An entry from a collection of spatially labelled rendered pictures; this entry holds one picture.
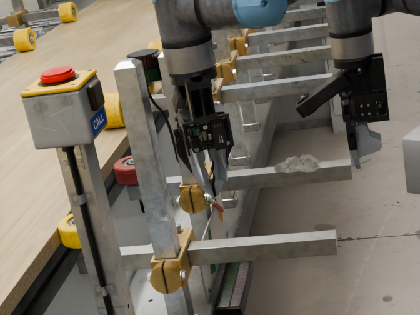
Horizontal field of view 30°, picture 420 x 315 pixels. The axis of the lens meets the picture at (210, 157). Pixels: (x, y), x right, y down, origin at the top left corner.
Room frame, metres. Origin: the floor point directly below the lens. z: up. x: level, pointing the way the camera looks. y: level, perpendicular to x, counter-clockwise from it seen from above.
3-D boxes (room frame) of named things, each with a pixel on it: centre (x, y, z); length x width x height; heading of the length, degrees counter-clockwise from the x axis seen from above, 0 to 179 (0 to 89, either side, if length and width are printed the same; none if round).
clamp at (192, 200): (1.40, 0.04, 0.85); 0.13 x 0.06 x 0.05; 167
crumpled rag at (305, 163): (1.37, -0.16, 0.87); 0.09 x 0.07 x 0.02; 77
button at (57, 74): (0.88, 0.15, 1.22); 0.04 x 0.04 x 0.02
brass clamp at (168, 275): (1.15, 0.09, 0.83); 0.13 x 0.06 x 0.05; 167
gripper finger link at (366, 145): (1.33, -0.28, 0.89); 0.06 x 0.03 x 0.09; 77
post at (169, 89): (1.38, 0.04, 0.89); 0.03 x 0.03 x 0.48; 77
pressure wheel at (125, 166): (1.44, 0.15, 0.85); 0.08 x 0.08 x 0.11
